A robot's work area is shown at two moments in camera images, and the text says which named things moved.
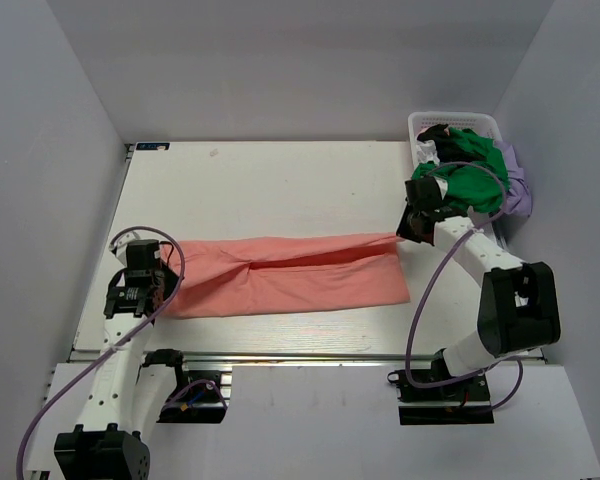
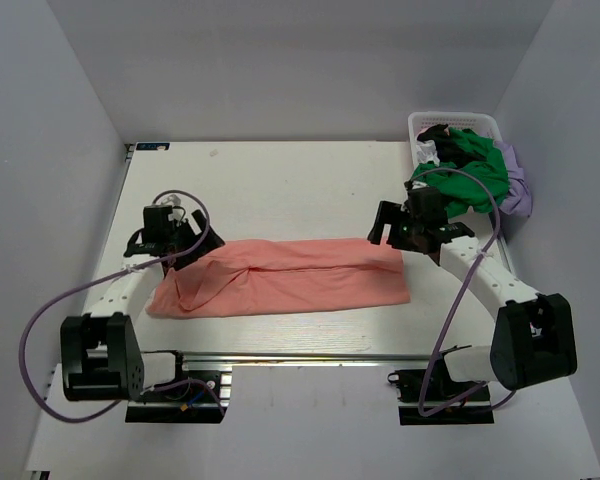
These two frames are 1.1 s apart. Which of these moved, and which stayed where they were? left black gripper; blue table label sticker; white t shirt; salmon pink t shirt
Moved: left black gripper
Stayed: salmon pink t shirt; blue table label sticker; white t shirt
